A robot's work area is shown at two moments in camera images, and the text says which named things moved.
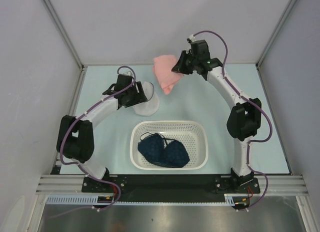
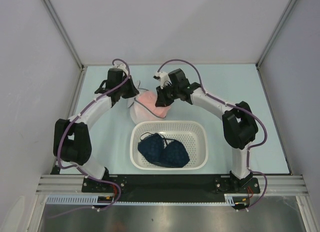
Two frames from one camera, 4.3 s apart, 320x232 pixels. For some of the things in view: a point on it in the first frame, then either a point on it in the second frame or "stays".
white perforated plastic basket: (193, 135) stays
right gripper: (179, 67) to (162, 99)
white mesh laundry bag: (150, 107) to (140, 113)
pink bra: (162, 67) to (148, 98)
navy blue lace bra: (164, 152) stays
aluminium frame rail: (62, 185) stays
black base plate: (171, 186) stays
